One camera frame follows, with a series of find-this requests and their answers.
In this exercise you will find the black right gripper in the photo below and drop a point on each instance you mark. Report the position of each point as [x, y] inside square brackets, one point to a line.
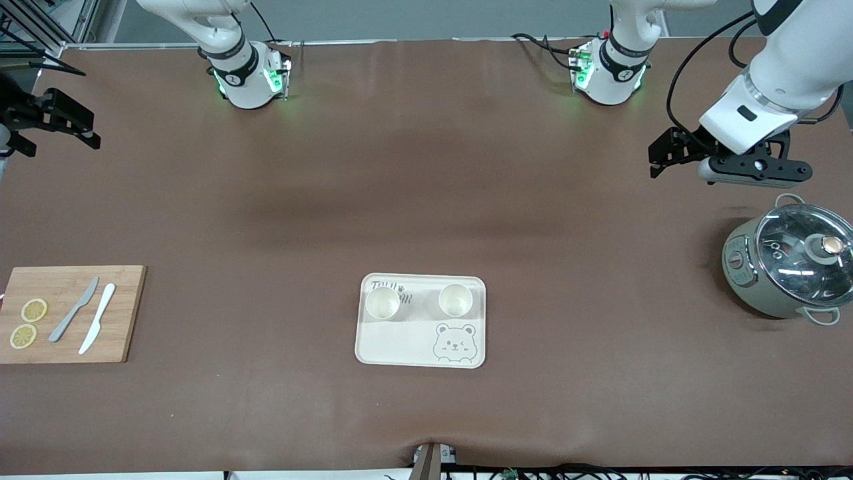
[14, 114]

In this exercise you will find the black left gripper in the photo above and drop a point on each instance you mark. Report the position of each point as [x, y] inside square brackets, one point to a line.
[690, 145]

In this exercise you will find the white IKEA cup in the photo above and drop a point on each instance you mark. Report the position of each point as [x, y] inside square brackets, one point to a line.
[383, 305]
[456, 300]

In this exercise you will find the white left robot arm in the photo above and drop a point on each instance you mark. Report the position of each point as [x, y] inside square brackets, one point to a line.
[793, 60]

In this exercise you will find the grey-green electric cooking pot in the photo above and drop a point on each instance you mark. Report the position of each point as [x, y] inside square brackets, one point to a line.
[746, 286]

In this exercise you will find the glass pot lid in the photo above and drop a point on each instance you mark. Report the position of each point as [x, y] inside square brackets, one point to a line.
[793, 266]

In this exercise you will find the lemon slice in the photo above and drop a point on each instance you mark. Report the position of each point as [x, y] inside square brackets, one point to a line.
[34, 310]
[23, 336]

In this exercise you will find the grey plastic knife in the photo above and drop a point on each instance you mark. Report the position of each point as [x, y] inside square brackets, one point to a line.
[73, 310]

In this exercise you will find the white plastic knife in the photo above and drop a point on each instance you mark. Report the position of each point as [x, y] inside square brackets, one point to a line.
[98, 316]

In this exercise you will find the bamboo cutting board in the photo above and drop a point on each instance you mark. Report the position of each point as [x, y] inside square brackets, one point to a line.
[126, 333]

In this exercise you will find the brown table cover mat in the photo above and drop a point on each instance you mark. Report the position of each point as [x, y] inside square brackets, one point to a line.
[426, 166]

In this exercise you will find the cream tray with bear print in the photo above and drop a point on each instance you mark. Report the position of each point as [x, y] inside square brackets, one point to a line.
[400, 346]

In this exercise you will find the aluminium frame post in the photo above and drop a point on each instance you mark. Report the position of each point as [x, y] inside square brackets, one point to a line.
[83, 20]

